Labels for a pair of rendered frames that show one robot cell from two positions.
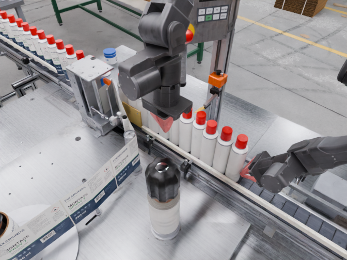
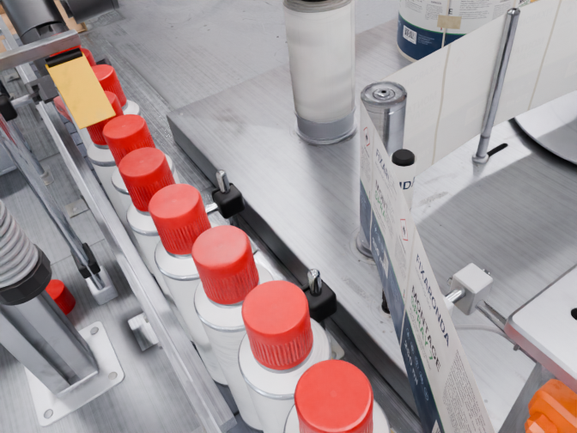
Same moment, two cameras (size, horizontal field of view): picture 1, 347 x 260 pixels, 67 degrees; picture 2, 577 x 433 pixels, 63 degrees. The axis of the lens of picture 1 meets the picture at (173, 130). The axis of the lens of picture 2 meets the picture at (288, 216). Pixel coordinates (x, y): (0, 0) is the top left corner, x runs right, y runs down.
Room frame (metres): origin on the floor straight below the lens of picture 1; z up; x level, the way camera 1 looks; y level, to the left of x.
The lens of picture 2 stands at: (0.89, 0.18, 1.28)
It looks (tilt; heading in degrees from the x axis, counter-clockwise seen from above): 45 degrees down; 203
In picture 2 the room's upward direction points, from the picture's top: 8 degrees counter-clockwise
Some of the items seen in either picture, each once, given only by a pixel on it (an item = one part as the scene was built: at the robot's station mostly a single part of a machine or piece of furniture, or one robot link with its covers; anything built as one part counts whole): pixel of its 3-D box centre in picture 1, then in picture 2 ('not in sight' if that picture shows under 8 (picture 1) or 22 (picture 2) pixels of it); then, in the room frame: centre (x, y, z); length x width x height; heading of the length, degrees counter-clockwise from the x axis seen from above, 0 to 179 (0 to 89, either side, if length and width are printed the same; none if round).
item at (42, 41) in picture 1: (47, 50); not in sight; (1.20, 0.64, 0.98); 0.05 x 0.05 x 0.20
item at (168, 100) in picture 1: (166, 92); not in sight; (0.45, 0.01, 1.30); 0.10 x 0.07 x 0.07; 50
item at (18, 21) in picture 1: (26, 38); not in sight; (1.33, 0.79, 0.98); 0.05 x 0.05 x 0.20
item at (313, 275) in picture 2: (152, 143); (302, 318); (0.66, 0.08, 0.89); 0.06 x 0.03 x 0.12; 141
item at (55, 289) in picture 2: not in sight; (55, 298); (0.68, -0.22, 0.85); 0.03 x 0.03 x 0.03
